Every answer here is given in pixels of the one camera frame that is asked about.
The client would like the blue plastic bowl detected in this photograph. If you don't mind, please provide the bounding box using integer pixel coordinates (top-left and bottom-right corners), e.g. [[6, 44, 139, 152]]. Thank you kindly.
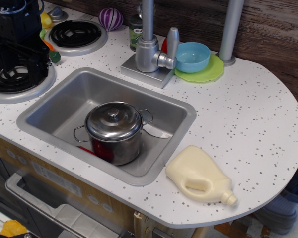
[[175, 42, 211, 73]]

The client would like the grey vertical post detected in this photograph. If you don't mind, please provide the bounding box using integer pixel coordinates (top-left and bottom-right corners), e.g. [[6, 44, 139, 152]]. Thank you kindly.
[[218, 0, 244, 66]]

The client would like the green label can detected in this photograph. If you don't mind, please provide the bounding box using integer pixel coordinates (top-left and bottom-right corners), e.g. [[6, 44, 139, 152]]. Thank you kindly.
[[129, 14, 143, 51]]

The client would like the green plastic plate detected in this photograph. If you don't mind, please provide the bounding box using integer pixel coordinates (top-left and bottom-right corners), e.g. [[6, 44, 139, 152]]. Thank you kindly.
[[175, 54, 224, 83]]

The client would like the cream plastic jug bottle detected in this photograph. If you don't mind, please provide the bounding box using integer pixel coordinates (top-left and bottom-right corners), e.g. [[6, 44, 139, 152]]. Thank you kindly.
[[165, 145, 238, 206]]

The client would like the stainless steel pot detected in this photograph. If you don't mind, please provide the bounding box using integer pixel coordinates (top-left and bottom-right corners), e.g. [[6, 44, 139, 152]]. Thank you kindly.
[[74, 107, 153, 166]]

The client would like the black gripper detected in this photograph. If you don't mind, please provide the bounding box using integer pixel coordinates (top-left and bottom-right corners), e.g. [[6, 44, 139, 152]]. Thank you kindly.
[[0, 35, 50, 93]]

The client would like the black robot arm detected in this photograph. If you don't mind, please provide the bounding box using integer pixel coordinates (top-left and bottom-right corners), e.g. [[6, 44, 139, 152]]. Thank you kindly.
[[0, 0, 50, 93]]

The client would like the yellow toy fruit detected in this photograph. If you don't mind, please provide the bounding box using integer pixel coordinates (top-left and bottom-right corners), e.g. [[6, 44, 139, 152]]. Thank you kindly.
[[40, 12, 53, 29]]

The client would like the grey sink basin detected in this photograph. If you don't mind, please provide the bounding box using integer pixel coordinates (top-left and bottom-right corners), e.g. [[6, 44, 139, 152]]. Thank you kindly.
[[16, 68, 196, 186]]

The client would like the grey stove knob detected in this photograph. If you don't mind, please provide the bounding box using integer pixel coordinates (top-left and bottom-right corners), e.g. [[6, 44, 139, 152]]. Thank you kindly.
[[48, 7, 68, 23]]

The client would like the steel pot lid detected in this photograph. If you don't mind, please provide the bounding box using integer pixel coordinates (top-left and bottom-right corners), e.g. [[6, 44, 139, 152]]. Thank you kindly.
[[85, 102, 143, 142]]

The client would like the red toy behind faucet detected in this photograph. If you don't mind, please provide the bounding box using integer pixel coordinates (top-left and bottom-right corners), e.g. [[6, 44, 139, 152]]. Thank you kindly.
[[161, 38, 168, 53]]

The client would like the yellow object bottom left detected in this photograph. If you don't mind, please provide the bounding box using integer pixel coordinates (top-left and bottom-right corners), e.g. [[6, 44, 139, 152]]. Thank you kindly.
[[0, 220, 27, 237]]

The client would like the purple striped onion toy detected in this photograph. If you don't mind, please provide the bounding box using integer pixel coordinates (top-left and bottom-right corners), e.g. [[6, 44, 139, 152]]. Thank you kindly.
[[98, 8, 124, 32]]

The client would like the back black stove burner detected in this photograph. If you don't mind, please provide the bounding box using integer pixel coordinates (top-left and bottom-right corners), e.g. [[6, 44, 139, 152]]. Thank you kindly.
[[44, 20, 108, 57]]

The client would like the oven door with handle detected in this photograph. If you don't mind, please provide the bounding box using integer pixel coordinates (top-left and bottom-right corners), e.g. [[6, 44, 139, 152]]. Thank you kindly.
[[0, 158, 135, 238]]

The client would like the front black stove burner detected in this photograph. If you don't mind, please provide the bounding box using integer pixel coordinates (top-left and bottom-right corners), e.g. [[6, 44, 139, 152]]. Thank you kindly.
[[0, 53, 57, 104]]

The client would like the blue jeans person leg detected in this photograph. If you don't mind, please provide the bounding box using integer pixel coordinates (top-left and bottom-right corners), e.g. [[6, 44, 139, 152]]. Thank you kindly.
[[254, 168, 298, 235]]

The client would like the black stove burner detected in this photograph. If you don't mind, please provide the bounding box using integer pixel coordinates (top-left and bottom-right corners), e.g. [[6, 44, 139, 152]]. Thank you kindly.
[[0, 53, 57, 104], [44, 20, 108, 57]]

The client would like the green orange toy vegetable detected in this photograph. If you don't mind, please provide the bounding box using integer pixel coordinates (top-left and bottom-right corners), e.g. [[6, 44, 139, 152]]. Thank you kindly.
[[39, 28, 61, 63]]

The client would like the silver toy faucet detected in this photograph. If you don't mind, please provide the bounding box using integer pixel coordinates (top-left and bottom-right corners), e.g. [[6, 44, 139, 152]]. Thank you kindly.
[[121, 0, 179, 88]]

